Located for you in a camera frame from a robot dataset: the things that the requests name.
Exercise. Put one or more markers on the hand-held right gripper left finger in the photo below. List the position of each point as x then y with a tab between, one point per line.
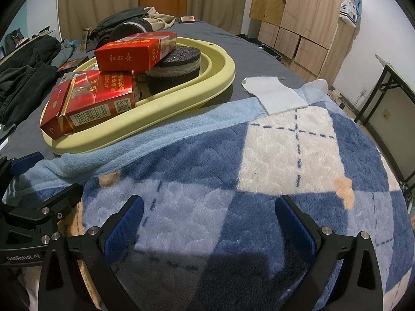
124	233

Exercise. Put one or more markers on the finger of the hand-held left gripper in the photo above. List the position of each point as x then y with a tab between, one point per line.
26	165
61	202

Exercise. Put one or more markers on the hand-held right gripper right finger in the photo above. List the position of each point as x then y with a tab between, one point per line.
295	230

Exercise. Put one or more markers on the red carton with gold print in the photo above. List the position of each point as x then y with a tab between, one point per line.
97	103

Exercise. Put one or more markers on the red carton with white patch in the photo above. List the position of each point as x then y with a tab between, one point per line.
129	56

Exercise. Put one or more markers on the yellow plastic basin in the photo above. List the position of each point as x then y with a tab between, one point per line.
194	94

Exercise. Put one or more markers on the black round tin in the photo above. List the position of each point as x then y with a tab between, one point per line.
129	29

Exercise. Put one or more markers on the red and white carton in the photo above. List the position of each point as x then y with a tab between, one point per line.
168	47

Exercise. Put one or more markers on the black clothing pile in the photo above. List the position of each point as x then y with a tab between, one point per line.
26	71

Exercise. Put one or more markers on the blue checkered fleece blanket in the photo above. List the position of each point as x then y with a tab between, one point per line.
207	175

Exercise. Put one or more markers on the dark box with orange print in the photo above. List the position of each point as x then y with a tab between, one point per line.
73	64

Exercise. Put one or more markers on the white cloth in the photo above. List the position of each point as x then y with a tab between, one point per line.
275	94

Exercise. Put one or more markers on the slim gold box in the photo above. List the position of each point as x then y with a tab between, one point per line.
85	40

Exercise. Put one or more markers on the dark green clothing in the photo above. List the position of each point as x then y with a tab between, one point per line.
120	16

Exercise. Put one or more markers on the black folding table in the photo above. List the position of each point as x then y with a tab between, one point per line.
392	71

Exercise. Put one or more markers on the beige clothing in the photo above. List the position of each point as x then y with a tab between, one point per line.
162	19

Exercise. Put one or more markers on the wooden wardrobe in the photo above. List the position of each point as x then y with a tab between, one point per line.
308	13

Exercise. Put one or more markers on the copper coloured box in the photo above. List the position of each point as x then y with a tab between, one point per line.
187	19

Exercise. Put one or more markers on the hanging white plastic bag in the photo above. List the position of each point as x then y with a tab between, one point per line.
350	11

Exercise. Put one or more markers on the yellow wall socket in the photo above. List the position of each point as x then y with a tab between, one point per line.
385	114

